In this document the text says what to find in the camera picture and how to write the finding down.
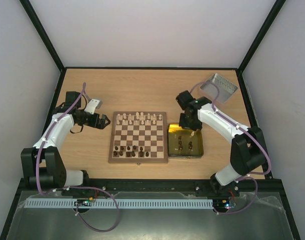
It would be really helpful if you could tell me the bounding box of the gold tin box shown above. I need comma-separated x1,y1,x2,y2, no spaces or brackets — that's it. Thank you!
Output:
167,123,204,159

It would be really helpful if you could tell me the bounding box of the wooden chess board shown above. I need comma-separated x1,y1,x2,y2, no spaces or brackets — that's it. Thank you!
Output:
108,111,168,165

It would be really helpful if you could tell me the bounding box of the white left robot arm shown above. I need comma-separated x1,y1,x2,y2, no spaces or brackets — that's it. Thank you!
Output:
20,91,110,194

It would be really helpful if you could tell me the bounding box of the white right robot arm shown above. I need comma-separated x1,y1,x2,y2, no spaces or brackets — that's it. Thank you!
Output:
176,90,271,196

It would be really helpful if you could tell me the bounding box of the silver tin lid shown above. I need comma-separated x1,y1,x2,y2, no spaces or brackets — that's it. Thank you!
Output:
199,73,239,105

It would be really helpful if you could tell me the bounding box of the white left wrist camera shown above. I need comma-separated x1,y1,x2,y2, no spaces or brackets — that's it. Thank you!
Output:
84,98,103,115

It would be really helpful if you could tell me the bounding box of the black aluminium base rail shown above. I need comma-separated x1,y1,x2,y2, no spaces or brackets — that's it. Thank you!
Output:
17,177,283,198

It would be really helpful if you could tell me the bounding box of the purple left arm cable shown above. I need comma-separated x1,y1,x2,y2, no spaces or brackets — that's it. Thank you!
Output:
35,81,121,232

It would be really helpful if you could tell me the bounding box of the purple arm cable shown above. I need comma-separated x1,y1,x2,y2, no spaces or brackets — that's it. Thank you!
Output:
188,81,272,216
35,81,121,232

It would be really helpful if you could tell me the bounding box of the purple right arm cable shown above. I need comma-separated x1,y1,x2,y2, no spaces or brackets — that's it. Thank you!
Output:
188,81,272,216

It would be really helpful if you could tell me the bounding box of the white slotted cable duct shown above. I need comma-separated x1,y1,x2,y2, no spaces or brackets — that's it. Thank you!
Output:
23,198,213,210

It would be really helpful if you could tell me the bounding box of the black frame post left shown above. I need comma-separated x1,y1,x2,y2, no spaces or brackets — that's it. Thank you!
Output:
19,0,65,72

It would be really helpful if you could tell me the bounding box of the black frame post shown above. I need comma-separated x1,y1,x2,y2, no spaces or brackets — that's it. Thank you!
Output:
19,0,65,72
238,0,286,72

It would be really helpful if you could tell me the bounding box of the black frame post right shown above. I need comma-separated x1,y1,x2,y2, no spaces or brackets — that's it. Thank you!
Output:
238,0,286,72

